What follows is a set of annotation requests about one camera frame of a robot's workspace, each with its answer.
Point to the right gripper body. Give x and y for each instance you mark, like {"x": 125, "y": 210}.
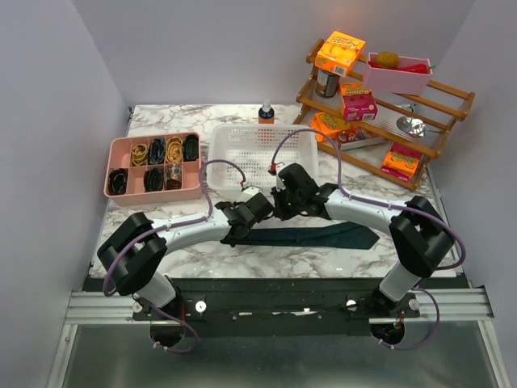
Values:
{"x": 287, "y": 204}

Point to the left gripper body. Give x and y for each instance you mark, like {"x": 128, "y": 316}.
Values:
{"x": 236, "y": 205}

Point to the dark green tie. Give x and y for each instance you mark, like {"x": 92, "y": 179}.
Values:
{"x": 345, "y": 235}

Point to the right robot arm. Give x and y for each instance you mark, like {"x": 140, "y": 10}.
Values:
{"x": 419, "y": 235}

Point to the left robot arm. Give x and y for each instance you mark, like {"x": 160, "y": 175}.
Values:
{"x": 132, "y": 254}

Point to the white plastic basket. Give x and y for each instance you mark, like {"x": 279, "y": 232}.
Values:
{"x": 252, "y": 146}

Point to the orange sponge box middle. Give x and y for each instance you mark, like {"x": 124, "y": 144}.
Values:
{"x": 330, "y": 125}

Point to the orange sponge box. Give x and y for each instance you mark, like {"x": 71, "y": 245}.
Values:
{"x": 401, "y": 161}
{"x": 330, "y": 125}
{"x": 339, "y": 53}

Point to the patterned rolled tie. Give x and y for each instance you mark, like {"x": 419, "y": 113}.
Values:
{"x": 173, "y": 176}

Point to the white red flat box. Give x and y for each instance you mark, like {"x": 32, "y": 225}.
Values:
{"x": 356, "y": 137}

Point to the orange spray bottle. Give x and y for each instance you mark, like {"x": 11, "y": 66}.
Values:
{"x": 266, "y": 114}

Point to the black rolled tie top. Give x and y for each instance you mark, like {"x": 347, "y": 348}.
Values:
{"x": 191, "y": 148}

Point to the black rolled tie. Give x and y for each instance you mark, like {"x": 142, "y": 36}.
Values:
{"x": 117, "y": 182}
{"x": 191, "y": 148}
{"x": 154, "y": 179}

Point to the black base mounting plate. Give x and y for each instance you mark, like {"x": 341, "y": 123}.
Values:
{"x": 274, "y": 308}

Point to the black rolled tie bottom middle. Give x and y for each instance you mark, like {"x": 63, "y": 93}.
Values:
{"x": 154, "y": 179}

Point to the yellow rolled tie right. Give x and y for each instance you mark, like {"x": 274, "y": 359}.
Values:
{"x": 174, "y": 150}

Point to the yellow rolled tie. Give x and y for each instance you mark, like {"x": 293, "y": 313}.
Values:
{"x": 174, "y": 150}
{"x": 139, "y": 155}

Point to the pink compartment organizer box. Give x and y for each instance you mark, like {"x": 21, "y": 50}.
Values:
{"x": 120, "y": 157}

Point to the dark blue rolled tie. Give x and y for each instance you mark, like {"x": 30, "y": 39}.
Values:
{"x": 157, "y": 151}

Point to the orange sponge box lower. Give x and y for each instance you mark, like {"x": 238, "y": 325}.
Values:
{"x": 401, "y": 161}

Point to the pink sponge box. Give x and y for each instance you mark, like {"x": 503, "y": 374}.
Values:
{"x": 358, "y": 103}

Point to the wooden tiered rack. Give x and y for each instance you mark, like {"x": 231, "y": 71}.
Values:
{"x": 445, "y": 106}

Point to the dark jar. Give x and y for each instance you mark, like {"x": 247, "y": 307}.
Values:
{"x": 327, "y": 84}

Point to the yellow rolled tie left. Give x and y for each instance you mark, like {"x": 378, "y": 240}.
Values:
{"x": 139, "y": 155}

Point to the black rolled tie bottom left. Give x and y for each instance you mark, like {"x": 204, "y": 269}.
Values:
{"x": 117, "y": 182}

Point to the silver metal spoon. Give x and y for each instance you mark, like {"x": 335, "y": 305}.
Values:
{"x": 414, "y": 127}

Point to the orange sponge box top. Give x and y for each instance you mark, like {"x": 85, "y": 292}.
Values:
{"x": 339, "y": 53}

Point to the pink rectangular bin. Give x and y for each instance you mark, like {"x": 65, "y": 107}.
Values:
{"x": 396, "y": 81}

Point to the brown potato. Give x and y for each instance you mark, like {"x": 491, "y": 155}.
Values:
{"x": 387, "y": 60}

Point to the red chili pepper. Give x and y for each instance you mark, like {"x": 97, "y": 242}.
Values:
{"x": 415, "y": 69}

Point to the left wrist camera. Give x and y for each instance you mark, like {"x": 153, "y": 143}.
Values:
{"x": 248, "y": 193}

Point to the aluminium rail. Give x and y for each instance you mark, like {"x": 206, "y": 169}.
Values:
{"x": 455, "y": 305}

